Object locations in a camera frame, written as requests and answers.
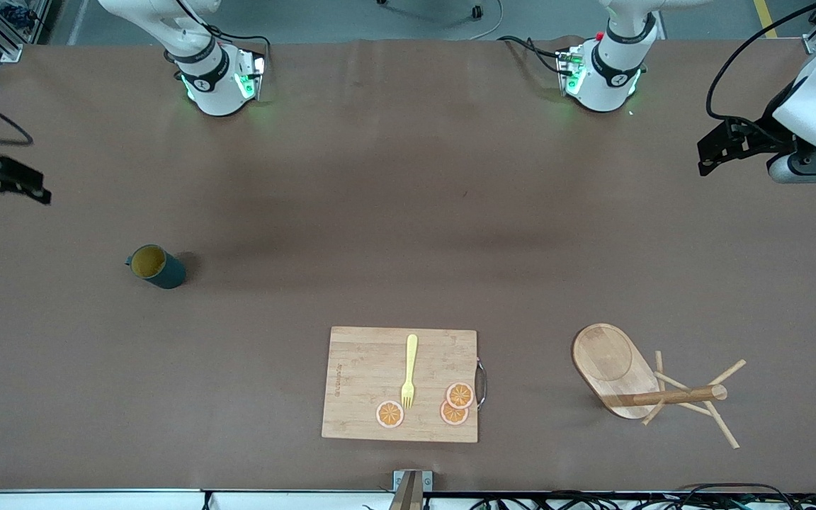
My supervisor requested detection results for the black base cable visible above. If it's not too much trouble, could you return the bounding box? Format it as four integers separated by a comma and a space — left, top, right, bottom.
195, 11, 272, 72
497, 35, 573, 76

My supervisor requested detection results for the teal cup with yellow inside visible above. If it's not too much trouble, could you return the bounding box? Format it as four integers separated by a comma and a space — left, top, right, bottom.
125, 244, 187, 290

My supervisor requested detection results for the grey floor cable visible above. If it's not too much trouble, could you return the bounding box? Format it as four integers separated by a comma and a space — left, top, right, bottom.
378, 0, 504, 40

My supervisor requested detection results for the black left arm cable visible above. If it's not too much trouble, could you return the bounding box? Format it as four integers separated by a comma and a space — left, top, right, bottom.
706, 0, 816, 123

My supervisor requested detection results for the black right base cable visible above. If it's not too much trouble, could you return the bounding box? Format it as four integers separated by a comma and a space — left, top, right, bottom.
195, 11, 272, 72

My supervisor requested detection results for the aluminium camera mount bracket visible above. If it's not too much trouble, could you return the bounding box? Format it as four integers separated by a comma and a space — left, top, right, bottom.
388, 470, 434, 510

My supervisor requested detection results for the yellow plastic fork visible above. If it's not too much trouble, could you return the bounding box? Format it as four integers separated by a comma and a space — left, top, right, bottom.
400, 334, 419, 410

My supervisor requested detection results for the bamboo cutting board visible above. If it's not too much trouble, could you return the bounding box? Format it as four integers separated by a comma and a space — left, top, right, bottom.
321, 326, 487, 444

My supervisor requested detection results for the black cable bundle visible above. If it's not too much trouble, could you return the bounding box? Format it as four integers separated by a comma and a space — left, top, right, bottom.
362, 484, 816, 510

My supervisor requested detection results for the black left base cable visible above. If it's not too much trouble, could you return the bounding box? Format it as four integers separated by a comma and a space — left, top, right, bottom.
497, 35, 573, 76

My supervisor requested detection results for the wooden cup rack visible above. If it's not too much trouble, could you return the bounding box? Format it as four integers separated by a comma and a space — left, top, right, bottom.
571, 323, 747, 450

